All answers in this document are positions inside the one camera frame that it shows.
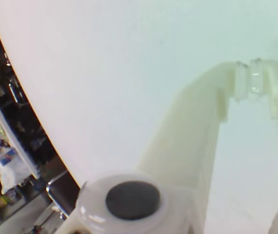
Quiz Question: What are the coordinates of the chrome chair leg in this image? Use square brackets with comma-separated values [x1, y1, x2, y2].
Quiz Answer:
[45, 179, 68, 220]

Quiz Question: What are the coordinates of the white table frame bar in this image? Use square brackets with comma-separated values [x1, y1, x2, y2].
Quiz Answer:
[0, 43, 41, 180]

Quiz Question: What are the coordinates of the white plastic bag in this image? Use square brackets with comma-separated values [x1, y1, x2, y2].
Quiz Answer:
[0, 139, 38, 195]

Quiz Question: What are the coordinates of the plastic googly eye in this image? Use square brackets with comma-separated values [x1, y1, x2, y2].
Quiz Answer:
[76, 173, 170, 234]

